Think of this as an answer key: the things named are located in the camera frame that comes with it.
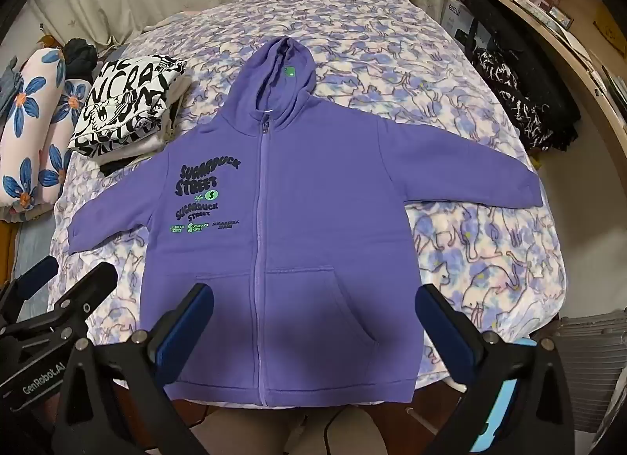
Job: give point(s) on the black box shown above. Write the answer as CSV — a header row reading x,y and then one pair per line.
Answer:
x,y
477,9

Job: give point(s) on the white ribbed basket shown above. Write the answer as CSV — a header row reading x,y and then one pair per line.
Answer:
x,y
592,362

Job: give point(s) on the black fluffy cloth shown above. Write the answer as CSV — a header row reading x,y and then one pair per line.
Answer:
x,y
81,56

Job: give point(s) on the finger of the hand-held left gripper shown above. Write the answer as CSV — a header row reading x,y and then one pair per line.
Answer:
x,y
38,271
93,283

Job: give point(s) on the brown item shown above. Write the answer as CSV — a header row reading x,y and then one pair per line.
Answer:
x,y
46,39

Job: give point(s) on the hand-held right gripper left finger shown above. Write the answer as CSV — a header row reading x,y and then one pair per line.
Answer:
x,y
188,318

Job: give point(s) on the purple zip hoodie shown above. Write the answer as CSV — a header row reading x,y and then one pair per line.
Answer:
x,y
294,190

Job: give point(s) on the black patterned clothing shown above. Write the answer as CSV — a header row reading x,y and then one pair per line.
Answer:
x,y
529,102

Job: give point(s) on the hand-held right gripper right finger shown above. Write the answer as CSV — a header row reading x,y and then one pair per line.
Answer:
x,y
436,318

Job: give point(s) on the purple cat print blanket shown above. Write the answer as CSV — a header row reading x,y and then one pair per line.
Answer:
x,y
416,68

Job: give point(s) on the black and white printed garment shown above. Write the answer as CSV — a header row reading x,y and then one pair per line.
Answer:
x,y
122,102

